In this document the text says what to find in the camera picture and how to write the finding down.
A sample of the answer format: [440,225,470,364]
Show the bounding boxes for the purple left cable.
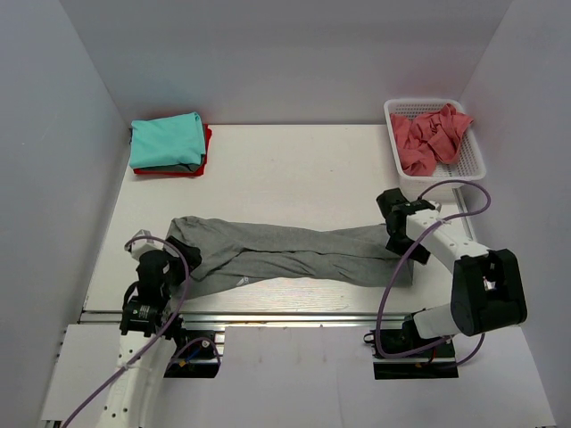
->
[60,235,222,428]

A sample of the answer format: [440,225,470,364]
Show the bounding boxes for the crumpled pink t-shirt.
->
[390,103,474,177]

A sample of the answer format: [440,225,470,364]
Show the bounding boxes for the folded red t-shirt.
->
[133,124,212,177]

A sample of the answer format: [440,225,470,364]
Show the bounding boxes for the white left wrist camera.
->
[124,229,171,262]

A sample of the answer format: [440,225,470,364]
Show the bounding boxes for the folded dark grey t-shirt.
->
[151,155,207,175]

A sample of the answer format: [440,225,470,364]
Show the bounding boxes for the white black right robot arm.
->
[372,188,528,359]

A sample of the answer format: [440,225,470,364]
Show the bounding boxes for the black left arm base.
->
[164,329,224,379]

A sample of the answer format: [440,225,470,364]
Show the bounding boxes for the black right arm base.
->
[363,329,459,381]

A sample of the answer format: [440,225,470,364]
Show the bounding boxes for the folded teal t-shirt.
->
[129,112,207,169]

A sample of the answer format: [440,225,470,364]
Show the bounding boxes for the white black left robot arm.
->
[97,230,202,427]

